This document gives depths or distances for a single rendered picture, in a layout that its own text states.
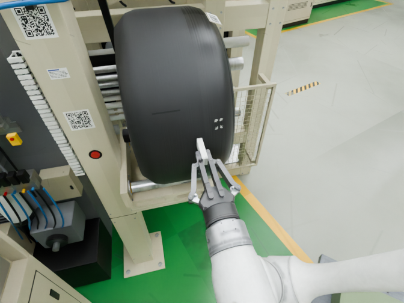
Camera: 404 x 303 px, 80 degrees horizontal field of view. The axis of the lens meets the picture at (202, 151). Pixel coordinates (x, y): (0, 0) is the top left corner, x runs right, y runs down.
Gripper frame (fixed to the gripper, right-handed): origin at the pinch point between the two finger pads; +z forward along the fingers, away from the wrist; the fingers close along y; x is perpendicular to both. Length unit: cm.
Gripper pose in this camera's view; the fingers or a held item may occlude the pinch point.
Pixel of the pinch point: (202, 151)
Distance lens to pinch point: 64.0
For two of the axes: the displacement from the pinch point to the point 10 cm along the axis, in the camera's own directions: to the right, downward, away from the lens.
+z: -2.3, -7.8, 5.8
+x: -0.3, 6.0, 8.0
